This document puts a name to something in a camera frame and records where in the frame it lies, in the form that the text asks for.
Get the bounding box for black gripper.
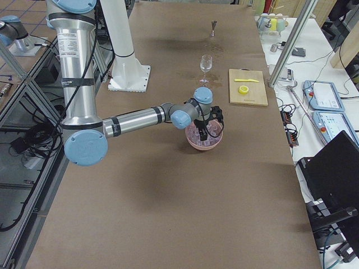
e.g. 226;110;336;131
194;105;223;141

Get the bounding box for steel cocktail jigger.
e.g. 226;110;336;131
210;20;217;37

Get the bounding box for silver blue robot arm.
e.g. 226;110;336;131
1;15;40;57
47;1;223;166

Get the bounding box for clear ice cubes pile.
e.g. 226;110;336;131
187;122;222;146

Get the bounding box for clear wine glass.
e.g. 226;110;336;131
200;54;213;85

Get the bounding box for pink bowl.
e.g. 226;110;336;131
185;118;224;151

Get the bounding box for yellow lemon slice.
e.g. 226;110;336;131
238;85;249;95

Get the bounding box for bamboo cutting board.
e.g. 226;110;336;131
228;69;268;106

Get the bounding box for yellow plastic knife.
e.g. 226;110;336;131
234;78;259;83

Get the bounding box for small steel cup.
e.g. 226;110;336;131
270;44;278;53

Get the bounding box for upper blue teach pendant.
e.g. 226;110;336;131
303;80;345;112

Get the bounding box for blue teach pendant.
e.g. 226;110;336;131
312;110;358;145
303;80;345;112

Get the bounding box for lower blue teach pendant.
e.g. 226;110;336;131
312;110;358;145

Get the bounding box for stack of coloured cups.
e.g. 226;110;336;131
256;13;288;36

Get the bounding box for black laptop monitor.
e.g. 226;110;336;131
298;131;358;255

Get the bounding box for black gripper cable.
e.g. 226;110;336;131
193;98;226;140

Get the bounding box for aluminium frame post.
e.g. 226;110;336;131
268;0;317;88

